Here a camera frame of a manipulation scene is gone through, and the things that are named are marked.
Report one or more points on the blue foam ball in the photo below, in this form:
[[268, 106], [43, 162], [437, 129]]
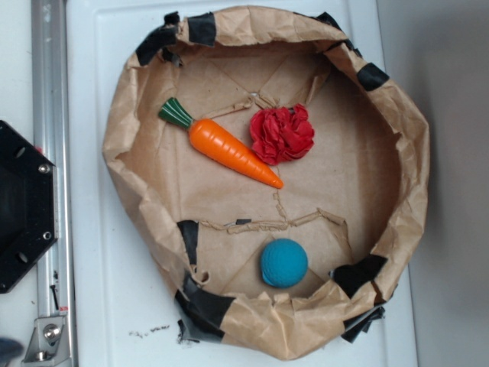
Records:
[[283, 263]]

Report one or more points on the red crumpled paper flower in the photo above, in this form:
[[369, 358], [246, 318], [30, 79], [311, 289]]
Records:
[[282, 134]]

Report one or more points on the aluminium extrusion rail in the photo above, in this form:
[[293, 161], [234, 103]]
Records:
[[55, 279]]

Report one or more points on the orange plastic toy carrot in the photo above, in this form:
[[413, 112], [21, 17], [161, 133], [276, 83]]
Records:
[[218, 144]]

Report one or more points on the brown paper bag basin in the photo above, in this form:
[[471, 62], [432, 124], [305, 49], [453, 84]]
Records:
[[356, 203]]

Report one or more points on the metal corner bracket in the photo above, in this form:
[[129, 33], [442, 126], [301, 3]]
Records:
[[49, 345]]

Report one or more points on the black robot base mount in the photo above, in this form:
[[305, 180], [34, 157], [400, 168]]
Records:
[[27, 207]]

